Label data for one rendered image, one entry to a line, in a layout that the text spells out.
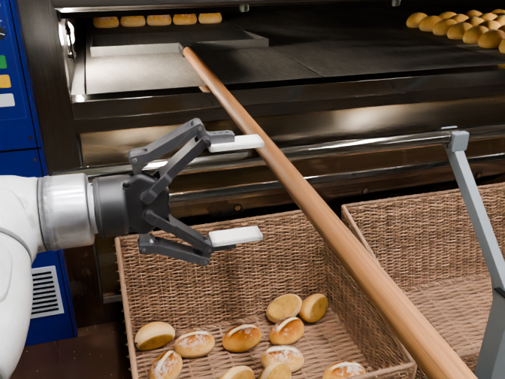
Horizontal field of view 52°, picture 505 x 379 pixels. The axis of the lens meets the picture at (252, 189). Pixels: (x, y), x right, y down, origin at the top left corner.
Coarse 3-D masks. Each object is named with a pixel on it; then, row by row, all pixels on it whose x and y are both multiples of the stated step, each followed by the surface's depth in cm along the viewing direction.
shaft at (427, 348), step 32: (192, 64) 136; (224, 96) 106; (256, 128) 88; (288, 160) 76; (288, 192) 70; (320, 224) 60; (352, 256) 53; (384, 288) 48; (416, 320) 44; (416, 352) 42; (448, 352) 41
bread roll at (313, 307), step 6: (318, 294) 137; (306, 300) 135; (312, 300) 134; (318, 300) 135; (324, 300) 137; (306, 306) 133; (312, 306) 133; (318, 306) 135; (324, 306) 137; (300, 312) 134; (306, 312) 132; (312, 312) 133; (318, 312) 135; (324, 312) 137; (306, 318) 133; (312, 318) 133; (318, 318) 135
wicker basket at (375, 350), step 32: (224, 224) 131; (256, 224) 134; (288, 224) 136; (128, 256) 126; (160, 256) 128; (224, 256) 133; (256, 256) 135; (288, 256) 138; (320, 256) 141; (128, 288) 127; (160, 288) 129; (192, 288) 132; (224, 288) 134; (256, 288) 137; (288, 288) 139; (320, 288) 142; (352, 288) 127; (128, 320) 106; (160, 320) 131; (192, 320) 133; (224, 320) 135; (256, 320) 137; (320, 320) 137; (352, 320) 129; (384, 320) 113; (224, 352) 126; (256, 352) 126; (320, 352) 127; (352, 352) 126; (384, 352) 115
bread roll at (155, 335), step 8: (144, 328) 125; (152, 328) 125; (160, 328) 125; (168, 328) 126; (136, 336) 125; (144, 336) 123; (152, 336) 124; (160, 336) 124; (168, 336) 126; (136, 344) 124; (144, 344) 124; (152, 344) 125; (160, 344) 127
